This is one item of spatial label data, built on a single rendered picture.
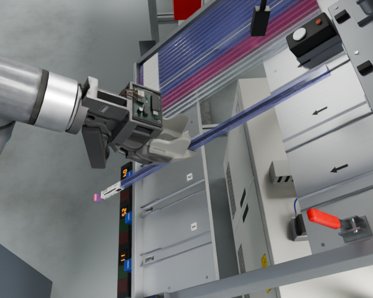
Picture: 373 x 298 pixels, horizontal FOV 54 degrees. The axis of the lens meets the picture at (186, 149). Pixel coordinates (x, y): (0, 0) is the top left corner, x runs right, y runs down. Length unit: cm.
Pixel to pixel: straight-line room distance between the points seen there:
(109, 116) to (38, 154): 141
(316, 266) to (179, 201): 33
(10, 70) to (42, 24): 207
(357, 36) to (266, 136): 55
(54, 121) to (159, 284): 41
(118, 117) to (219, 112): 143
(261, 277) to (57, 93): 40
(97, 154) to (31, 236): 116
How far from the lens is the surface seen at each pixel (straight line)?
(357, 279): 99
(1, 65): 49
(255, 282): 61
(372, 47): 60
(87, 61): 223
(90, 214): 168
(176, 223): 76
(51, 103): 49
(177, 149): 57
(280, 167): 99
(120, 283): 88
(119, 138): 52
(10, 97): 49
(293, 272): 58
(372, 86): 56
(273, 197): 100
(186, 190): 77
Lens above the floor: 150
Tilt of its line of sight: 58 degrees down
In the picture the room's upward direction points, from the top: straight up
